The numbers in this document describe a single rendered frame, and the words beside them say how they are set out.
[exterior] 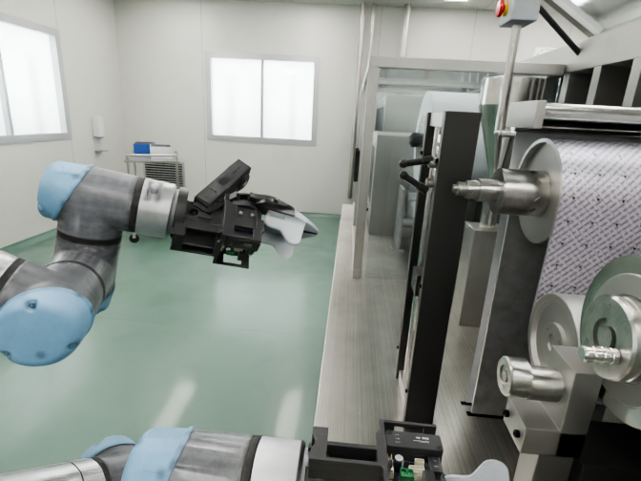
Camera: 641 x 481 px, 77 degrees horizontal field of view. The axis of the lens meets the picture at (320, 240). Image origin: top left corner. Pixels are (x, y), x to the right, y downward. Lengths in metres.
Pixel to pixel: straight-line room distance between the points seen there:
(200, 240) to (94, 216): 0.13
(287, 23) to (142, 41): 2.00
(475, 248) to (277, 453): 0.83
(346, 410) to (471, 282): 0.51
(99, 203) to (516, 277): 0.64
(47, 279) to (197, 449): 0.23
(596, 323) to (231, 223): 0.42
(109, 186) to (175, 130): 5.81
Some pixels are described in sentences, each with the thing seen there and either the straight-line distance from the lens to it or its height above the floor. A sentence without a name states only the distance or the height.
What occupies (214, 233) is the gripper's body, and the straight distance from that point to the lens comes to 0.56.
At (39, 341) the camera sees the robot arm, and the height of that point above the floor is 1.21.
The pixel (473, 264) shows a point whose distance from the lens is 1.12.
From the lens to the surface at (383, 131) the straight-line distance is 1.32.
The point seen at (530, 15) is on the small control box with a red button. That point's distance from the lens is 0.93.
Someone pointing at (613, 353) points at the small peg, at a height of 1.25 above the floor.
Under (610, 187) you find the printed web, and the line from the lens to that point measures 0.61.
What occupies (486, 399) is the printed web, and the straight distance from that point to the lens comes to 0.87.
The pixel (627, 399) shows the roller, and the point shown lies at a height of 1.20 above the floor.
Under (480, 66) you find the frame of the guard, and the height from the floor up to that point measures 1.58.
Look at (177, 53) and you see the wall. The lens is 6.37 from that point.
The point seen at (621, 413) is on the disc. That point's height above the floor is 1.19.
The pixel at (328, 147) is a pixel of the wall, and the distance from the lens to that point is 5.86.
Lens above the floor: 1.42
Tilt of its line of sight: 17 degrees down
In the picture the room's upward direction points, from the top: 3 degrees clockwise
